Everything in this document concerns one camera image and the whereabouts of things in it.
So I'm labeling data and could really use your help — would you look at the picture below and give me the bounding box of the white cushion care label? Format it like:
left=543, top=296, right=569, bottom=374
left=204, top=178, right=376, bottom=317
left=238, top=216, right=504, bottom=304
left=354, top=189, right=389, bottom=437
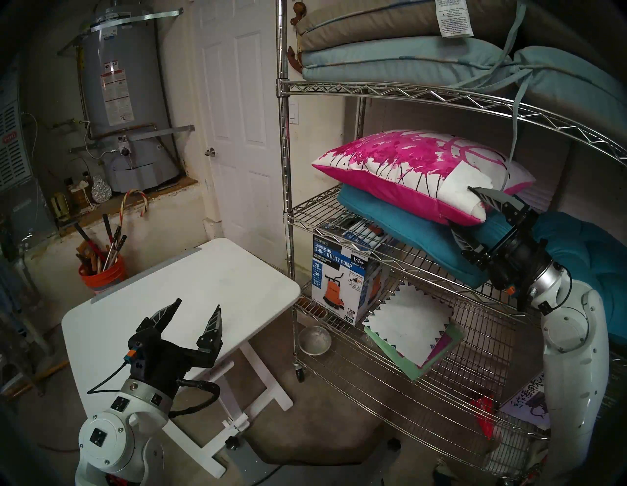
left=435, top=0, right=475, bottom=39

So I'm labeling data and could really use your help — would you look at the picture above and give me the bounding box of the box with Chinese print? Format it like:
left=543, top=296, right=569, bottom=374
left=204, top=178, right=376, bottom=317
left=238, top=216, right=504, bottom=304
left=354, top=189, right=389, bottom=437
left=500, top=372, right=552, bottom=431

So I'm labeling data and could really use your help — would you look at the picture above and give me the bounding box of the teal tufted seat cushion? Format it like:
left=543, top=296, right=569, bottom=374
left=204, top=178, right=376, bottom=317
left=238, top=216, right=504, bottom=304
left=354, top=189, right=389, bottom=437
left=531, top=212, right=627, bottom=343
left=337, top=185, right=515, bottom=290

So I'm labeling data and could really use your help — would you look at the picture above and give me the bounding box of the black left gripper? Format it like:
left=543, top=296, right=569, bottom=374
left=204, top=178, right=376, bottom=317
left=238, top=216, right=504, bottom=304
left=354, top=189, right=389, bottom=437
left=124, top=297, right=224, bottom=399

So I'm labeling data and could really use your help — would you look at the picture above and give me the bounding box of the chrome wire shelf rack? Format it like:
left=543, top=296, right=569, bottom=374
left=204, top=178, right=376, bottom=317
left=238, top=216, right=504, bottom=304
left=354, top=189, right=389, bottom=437
left=275, top=0, right=627, bottom=483

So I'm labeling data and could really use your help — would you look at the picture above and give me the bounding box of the striped candy cane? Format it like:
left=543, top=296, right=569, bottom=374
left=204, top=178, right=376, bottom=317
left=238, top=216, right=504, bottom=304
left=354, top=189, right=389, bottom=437
left=119, top=190, right=148, bottom=228

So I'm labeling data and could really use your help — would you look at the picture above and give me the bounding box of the magenta paper sheet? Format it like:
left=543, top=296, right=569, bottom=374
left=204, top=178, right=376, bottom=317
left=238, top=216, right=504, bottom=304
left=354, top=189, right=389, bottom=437
left=419, top=331, right=456, bottom=368

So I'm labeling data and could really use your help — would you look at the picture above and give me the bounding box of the wooden stick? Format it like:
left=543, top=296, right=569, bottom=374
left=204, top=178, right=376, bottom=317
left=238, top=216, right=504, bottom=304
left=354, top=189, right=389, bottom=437
left=0, top=360, right=70, bottom=398

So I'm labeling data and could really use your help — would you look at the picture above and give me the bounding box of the white panel door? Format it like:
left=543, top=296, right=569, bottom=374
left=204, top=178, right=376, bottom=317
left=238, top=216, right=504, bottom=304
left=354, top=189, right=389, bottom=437
left=193, top=0, right=294, bottom=270

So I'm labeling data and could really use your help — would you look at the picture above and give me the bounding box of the brown wooden anchor decoration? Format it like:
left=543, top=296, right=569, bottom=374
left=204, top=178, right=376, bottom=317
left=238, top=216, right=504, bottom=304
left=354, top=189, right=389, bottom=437
left=287, top=1, right=307, bottom=74

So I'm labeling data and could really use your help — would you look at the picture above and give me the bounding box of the white zigzag edged sheet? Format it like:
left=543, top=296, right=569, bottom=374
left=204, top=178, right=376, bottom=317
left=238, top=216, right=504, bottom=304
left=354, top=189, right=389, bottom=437
left=362, top=283, right=454, bottom=368

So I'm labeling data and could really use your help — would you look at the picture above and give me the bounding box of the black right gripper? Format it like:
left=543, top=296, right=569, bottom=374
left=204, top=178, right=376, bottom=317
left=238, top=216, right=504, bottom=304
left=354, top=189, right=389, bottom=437
left=451, top=186, right=553, bottom=310

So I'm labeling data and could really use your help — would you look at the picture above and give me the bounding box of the pink white flamingo cushion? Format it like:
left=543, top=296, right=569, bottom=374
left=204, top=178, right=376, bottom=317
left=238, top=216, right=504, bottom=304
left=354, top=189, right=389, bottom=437
left=312, top=130, right=536, bottom=227

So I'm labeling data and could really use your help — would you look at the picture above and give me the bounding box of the grey furnace unit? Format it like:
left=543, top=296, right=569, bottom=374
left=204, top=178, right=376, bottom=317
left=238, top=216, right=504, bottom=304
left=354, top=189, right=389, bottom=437
left=0, top=64, right=59, bottom=245

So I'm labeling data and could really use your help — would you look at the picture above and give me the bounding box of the white folding table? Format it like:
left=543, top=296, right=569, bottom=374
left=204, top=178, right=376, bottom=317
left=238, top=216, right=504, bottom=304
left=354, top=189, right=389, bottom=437
left=61, top=238, right=302, bottom=480

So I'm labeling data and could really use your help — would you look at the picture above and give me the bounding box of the utility pump cardboard box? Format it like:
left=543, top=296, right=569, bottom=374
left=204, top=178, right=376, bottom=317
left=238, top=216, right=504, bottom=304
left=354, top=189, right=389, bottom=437
left=312, top=214, right=398, bottom=326

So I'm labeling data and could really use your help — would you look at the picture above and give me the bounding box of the green paper sheet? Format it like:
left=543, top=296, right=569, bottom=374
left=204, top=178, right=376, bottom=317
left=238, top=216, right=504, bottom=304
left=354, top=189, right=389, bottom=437
left=363, top=323, right=466, bottom=382

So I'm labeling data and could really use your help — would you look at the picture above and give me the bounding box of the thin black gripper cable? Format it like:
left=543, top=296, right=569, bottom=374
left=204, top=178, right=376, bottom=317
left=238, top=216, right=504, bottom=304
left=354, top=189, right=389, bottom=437
left=87, top=360, right=129, bottom=395

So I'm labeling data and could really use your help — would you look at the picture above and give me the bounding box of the light blue seat cushion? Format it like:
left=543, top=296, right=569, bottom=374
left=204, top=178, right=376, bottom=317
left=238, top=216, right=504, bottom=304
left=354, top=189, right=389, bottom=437
left=301, top=37, right=515, bottom=85
left=509, top=46, right=627, bottom=147

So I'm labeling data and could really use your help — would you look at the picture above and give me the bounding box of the thick black gripper cable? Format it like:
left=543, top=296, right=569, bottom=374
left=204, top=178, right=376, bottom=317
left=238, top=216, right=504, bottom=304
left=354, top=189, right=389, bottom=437
left=168, top=378, right=221, bottom=418

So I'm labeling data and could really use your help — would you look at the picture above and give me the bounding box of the grey water heater tank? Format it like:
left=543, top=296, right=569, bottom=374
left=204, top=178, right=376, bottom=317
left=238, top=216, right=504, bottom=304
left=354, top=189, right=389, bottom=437
left=78, top=0, right=183, bottom=193

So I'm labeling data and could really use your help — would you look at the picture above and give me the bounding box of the small metal bowl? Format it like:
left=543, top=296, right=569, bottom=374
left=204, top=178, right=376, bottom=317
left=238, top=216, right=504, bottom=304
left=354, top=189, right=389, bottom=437
left=298, top=326, right=333, bottom=356

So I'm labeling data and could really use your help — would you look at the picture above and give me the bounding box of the red plastic item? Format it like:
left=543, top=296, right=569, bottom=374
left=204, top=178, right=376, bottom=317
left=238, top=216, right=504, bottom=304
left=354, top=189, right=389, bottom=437
left=470, top=394, right=498, bottom=439

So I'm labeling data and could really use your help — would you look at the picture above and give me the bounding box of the orange plastic bucket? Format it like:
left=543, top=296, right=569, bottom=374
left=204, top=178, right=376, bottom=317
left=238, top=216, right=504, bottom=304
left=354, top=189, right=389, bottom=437
left=78, top=255, right=128, bottom=294

